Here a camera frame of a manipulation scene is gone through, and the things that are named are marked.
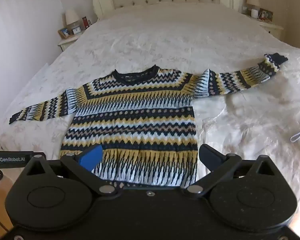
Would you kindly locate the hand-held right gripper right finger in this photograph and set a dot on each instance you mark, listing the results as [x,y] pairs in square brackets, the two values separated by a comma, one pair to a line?
[210,158]

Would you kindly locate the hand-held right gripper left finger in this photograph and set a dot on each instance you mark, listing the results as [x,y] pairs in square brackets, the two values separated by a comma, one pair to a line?
[91,158]

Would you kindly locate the patterned knit sweater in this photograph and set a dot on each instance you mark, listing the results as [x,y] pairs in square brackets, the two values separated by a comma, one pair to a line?
[140,120]

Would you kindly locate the cream nightstand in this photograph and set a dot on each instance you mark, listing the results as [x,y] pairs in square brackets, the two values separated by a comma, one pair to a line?
[67,43]
[270,26]

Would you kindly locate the white floral bedspread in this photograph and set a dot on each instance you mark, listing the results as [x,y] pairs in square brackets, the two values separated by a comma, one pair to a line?
[165,42]

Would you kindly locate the small white clock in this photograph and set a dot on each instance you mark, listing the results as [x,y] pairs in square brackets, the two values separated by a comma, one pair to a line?
[76,30]

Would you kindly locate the small red box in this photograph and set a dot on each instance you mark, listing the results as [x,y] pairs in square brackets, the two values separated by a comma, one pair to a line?
[85,23]

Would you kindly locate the white candle jar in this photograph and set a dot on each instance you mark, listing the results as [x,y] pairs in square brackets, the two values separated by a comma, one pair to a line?
[254,13]

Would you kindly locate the wooden photo frame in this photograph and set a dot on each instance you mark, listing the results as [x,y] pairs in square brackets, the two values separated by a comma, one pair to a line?
[63,33]

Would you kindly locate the dark photo frame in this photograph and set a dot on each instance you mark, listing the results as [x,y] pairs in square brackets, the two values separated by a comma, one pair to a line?
[266,15]

